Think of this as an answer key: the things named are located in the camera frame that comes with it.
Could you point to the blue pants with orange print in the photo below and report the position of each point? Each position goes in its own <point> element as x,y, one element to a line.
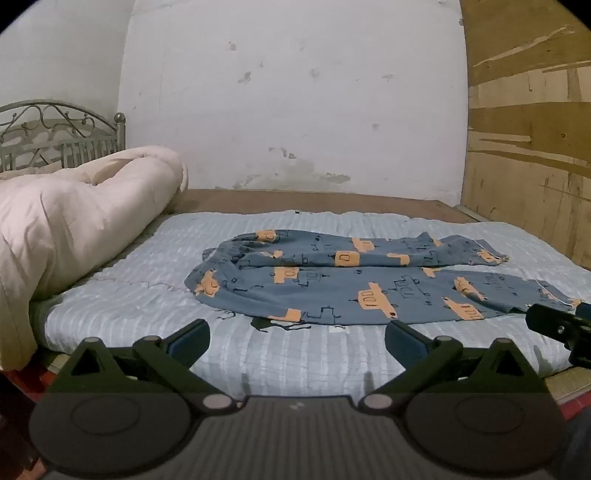
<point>351,290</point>

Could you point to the brown wooden bed platform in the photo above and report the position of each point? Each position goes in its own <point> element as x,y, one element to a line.
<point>323,201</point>

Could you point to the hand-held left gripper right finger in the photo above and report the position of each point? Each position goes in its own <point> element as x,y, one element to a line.
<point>406,344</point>

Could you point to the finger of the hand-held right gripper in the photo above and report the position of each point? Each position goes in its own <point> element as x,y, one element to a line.
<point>551,323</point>

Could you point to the cream comforter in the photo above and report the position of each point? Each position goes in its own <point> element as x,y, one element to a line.
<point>69,221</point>

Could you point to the light blue striped bed sheet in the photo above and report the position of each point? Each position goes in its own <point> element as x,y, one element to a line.
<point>138,300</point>

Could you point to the plywood board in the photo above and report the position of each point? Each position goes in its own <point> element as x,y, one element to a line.
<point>526,138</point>

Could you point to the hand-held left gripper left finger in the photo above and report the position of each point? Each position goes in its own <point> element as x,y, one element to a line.
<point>191,341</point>

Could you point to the grey metal headboard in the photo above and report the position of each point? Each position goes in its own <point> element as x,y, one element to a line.
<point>69,147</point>

